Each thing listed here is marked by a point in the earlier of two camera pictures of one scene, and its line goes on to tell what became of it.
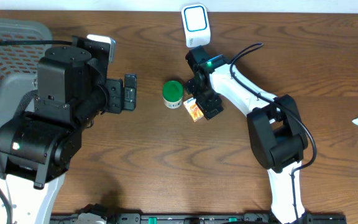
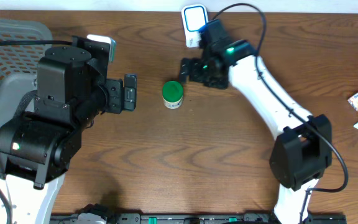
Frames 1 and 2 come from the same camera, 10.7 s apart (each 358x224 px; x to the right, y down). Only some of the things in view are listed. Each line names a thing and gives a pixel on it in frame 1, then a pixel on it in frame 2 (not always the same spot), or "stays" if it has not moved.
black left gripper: [114, 102] stays
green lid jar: [172, 91] stays
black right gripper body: [204, 96] to [201, 71]
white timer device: [196, 25] stays
